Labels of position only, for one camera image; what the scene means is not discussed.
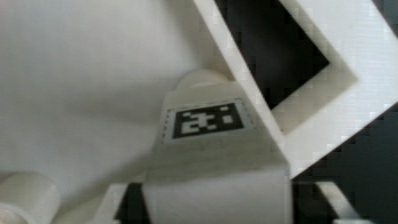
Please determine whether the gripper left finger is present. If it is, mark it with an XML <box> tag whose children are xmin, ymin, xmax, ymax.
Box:
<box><xmin>88</xmin><ymin>183</ymin><xmax>146</xmax><ymax>224</ymax></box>

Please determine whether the white leg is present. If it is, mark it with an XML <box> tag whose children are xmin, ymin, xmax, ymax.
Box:
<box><xmin>145</xmin><ymin>70</ymin><xmax>294</xmax><ymax>224</ymax></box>

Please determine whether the white square tabletop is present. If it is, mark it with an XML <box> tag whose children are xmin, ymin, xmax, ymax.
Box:
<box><xmin>0</xmin><ymin>0</ymin><xmax>294</xmax><ymax>224</ymax></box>

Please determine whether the white U-shaped obstacle fence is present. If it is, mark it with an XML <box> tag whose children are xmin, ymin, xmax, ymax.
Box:
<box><xmin>273</xmin><ymin>0</ymin><xmax>398</xmax><ymax>180</ymax></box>

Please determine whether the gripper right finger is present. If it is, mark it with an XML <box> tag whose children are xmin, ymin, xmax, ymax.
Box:
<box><xmin>317</xmin><ymin>181</ymin><xmax>376</xmax><ymax>224</ymax></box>

